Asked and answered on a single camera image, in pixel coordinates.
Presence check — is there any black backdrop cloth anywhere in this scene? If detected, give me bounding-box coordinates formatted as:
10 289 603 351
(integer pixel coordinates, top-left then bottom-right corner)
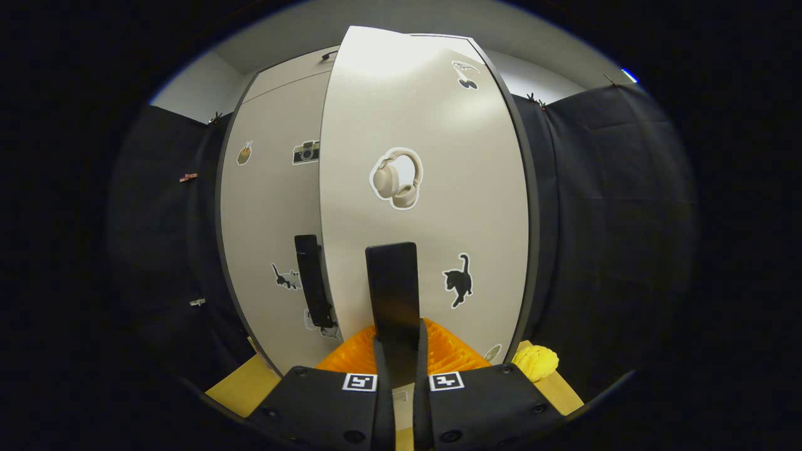
107 81 699 402

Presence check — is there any headphone-sticker shoe cabinet door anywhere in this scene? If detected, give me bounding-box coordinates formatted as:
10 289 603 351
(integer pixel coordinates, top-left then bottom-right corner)
318 26 541 376

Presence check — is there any camera-sticker shoe cabinet door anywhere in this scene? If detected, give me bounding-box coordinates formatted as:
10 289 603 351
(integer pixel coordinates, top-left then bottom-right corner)
219 72 342 376

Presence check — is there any beige cabinet drawer black handle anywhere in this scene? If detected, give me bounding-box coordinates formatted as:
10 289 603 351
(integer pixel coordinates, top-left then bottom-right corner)
241 45 342 104

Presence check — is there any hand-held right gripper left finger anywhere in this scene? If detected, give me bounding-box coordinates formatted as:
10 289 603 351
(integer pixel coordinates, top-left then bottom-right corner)
244 324 397 451

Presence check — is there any yellow knobbly toy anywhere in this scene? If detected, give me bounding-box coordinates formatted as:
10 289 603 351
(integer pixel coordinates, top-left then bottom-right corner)
512 345 560 383

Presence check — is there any beige double-door shoe cabinet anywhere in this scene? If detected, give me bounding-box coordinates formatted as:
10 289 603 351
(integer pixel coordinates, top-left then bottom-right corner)
215 26 543 380

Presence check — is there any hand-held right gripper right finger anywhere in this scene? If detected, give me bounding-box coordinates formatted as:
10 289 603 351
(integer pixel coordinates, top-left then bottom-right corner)
414 318 568 451

